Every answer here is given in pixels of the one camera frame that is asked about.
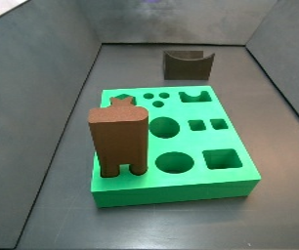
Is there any black curved holder stand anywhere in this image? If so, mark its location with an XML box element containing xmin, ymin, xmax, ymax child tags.
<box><xmin>162</xmin><ymin>51</ymin><xmax>214</xmax><ymax>80</ymax></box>

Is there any green shape sorter board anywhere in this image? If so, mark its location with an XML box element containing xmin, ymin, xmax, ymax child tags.
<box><xmin>90</xmin><ymin>86</ymin><xmax>261</xmax><ymax>207</ymax></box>

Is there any brown arch shaped block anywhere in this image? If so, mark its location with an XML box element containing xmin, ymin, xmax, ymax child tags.
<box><xmin>89</xmin><ymin>105</ymin><xmax>149</xmax><ymax>178</ymax></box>

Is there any brown star shaped block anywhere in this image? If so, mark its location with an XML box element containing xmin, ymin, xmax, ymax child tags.
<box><xmin>109</xmin><ymin>96</ymin><xmax>133</xmax><ymax>107</ymax></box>

